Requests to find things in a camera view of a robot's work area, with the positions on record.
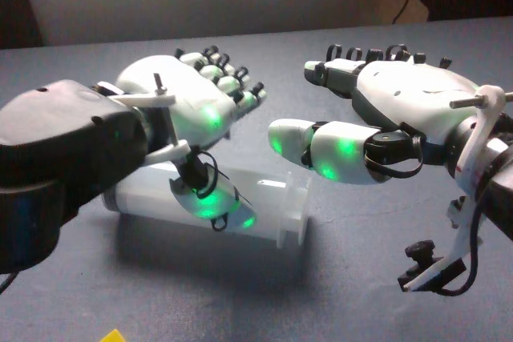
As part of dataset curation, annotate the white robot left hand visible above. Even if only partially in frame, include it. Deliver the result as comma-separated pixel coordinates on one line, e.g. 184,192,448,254
115,45,269,233

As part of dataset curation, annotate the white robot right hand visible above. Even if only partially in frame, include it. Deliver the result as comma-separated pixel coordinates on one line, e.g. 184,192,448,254
266,42,482,186

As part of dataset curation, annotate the large translucent plastic syringe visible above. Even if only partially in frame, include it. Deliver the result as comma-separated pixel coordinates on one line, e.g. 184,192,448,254
103,159,313,249

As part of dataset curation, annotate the grey table cloth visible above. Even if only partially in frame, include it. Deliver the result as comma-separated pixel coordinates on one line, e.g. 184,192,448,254
0,15,513,342

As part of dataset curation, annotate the yellow toy block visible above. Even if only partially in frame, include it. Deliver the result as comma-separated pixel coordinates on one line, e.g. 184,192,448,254
99,328,128,342

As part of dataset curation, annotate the thin black cable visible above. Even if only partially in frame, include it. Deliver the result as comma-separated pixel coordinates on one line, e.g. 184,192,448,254
391,0,414,25

